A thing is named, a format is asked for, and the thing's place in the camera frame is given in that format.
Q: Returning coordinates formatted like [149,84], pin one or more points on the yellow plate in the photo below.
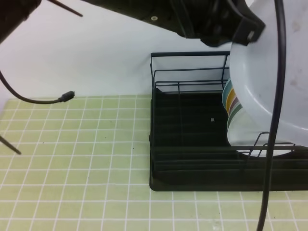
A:
[230,99]

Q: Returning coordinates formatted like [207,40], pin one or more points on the grey plate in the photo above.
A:
[253,71]

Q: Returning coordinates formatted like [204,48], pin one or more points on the white plate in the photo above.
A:
[244,131]

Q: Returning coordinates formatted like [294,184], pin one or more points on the blue plate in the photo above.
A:
[226,91]

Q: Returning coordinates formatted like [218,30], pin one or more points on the green plate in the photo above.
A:
[233,112]

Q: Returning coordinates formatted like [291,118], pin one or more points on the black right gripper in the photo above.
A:
[214,22]

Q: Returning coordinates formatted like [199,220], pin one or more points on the black drip tray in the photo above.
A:
[207,181]

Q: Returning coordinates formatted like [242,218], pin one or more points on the pink plate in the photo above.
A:
[233,104]

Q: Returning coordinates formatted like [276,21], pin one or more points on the black wire dish rack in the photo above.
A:
[190,79]

